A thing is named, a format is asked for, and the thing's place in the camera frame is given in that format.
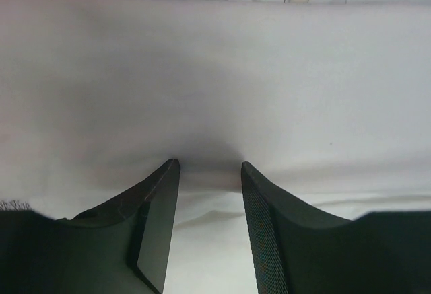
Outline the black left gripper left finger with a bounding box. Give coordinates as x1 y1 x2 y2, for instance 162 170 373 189
1 159 180 293

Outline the white t-shirt with black print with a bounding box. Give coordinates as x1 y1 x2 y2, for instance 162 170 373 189
1 0 430 293

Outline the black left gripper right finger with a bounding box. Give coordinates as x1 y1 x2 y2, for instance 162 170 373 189
241 162 430 293

